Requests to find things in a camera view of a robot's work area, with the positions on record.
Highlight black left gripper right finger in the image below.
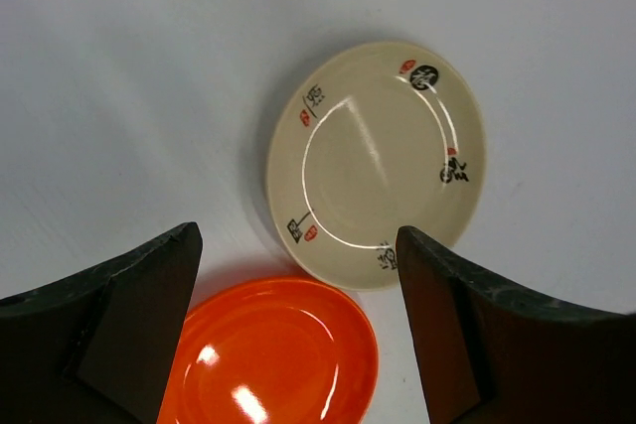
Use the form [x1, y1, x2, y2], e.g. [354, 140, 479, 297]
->
[396, 226, 635, 423]

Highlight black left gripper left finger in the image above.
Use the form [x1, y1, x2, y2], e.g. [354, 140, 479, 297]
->
[1, 222, 203, 423]

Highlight orange round plate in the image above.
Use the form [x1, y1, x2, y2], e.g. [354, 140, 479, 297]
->
[157, 276, 379, 423]

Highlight cream round flower plate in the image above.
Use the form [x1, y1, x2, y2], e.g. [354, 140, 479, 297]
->
[264, 41, 486, 291]

